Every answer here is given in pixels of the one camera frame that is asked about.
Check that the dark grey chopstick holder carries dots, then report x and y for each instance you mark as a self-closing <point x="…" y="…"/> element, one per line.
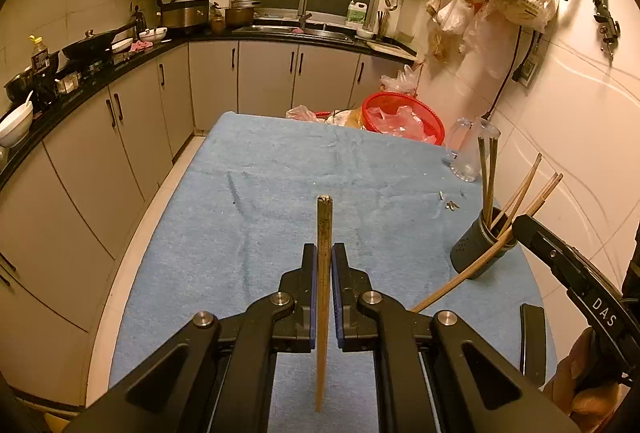
<point x="472" y="248"/>

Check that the clear crumpled plastic bags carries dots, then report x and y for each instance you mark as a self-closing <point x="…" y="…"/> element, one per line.
<point x="400" y="123"/>

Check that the person's right hand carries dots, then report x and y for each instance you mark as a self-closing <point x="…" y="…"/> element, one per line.
<point x="575" y="398"/>

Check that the countertop utensil holder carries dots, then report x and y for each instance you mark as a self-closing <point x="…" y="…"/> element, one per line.
<point x="383" y="28"/>

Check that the wall power outlet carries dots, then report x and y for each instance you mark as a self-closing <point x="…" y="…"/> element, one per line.
<point x="527" y="69"/>

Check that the grey base cabinets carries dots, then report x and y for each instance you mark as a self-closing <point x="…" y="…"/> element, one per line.
<point x="215" y="78"/>

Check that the white spoon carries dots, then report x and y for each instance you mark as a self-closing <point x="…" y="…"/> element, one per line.
<point x="27" y="98"/>

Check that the red plastic basket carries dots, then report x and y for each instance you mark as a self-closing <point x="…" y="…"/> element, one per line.
<point x="375" y="105"/>

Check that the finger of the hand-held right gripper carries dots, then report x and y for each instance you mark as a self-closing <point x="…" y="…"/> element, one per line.
<point x="532" y="343"/>
<point x="560" y="263"/>

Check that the small dark scraps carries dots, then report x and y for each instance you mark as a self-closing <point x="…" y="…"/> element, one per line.
<point x="451" y="204"/>

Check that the black cooking pot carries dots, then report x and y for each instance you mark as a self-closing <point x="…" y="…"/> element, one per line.
<point x="20" y="87"/>

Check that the pink plastic bag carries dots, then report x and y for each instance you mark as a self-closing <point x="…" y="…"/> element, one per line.
<point x="302" y="113"/>

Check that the hanging clear plastic bags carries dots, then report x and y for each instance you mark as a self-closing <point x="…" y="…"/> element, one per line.
<point x="452" y="13"/>

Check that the blue table cloth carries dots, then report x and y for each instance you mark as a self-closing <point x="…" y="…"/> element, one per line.
<point x="250" y="213"/>

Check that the white detergent jug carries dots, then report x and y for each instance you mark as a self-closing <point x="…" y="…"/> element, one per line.
<point x="356" y="14"/>

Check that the clear glass pitcher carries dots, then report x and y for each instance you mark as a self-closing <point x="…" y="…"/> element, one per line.
<point x="465" y="148"/>

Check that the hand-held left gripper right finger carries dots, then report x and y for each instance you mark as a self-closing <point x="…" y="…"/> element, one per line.
<point x="338" y="313"/>

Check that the yellow cooking oil bottle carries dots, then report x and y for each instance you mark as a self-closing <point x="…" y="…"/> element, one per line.
<point x="37" y="55"/>

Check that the metal sink faucet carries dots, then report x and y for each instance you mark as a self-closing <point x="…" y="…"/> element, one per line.
<point x="303" y="13"/>

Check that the dark sauce bottle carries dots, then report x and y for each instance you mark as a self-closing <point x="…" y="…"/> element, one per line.
<point x="45" y="88"/>

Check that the wooden cutting board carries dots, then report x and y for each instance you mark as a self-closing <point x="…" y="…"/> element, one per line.
<point x="392" y="49"/>

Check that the pink dish cloth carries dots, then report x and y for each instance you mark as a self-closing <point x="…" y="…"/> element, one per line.
<point x="141" y="46"/>

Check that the large white bowl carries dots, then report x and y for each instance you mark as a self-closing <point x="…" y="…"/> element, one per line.
<point x="15" y="125"/>

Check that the steel kitchen sink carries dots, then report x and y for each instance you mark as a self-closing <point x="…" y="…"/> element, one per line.
<point x="270" y="32"/>

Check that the small white bowl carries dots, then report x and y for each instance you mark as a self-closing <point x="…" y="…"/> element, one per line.
<point x="365" y="33"/>

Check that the yellowish plastic bag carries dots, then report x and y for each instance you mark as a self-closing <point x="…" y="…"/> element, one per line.
<point x="347" y="119"/>

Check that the copper cooking pot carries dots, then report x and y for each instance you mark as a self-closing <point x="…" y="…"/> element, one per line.
<point x="240" y="15"/>

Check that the black wok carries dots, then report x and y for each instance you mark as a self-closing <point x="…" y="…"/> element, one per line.
<point x="87" y="48"/>

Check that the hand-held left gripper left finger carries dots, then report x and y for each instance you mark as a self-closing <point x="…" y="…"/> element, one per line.
<point x="313" y="313"/>

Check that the plastic bags by cabinet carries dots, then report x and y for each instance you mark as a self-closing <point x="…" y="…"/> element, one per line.
<point x="400" y="82"/>

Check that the white patterned bowl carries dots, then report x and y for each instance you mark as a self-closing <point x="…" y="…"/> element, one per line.
<point x="122" y="46"/>
<point x="152" y="35"/>

